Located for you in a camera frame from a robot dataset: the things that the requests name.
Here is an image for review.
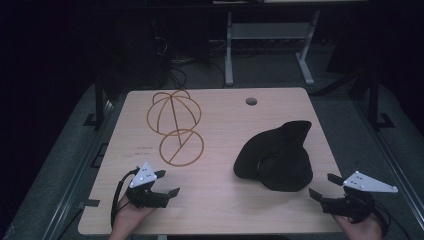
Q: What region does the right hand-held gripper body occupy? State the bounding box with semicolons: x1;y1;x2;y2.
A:
320;170;399;224

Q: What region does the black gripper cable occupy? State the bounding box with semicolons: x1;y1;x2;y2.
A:
372;204;392;238
110;167;140;230

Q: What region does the aluminium frame rail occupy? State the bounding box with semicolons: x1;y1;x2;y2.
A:
41;99;116;240
352;99;424;223

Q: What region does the person's right hand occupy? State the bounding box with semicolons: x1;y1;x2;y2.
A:
332;213;384;240

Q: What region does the bundle of black floor cables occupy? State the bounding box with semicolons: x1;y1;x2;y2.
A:
159;34;228;90

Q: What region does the person's left hand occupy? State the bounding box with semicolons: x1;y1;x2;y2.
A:
112;195;158;233

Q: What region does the black frame post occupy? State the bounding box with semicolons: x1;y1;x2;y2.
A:
93;77;105;130

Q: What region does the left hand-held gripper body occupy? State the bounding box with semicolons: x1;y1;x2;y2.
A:
125;162;172;210

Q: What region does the grey metal stand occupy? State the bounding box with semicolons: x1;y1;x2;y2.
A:
224;9;321;87

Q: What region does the grey tape strip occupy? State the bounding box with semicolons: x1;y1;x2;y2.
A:
77;198;101;210

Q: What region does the black hat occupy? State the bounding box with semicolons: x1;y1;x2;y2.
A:
233;120;314;193

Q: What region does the golden wire hat stand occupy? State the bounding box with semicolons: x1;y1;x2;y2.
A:
146;89;205;168

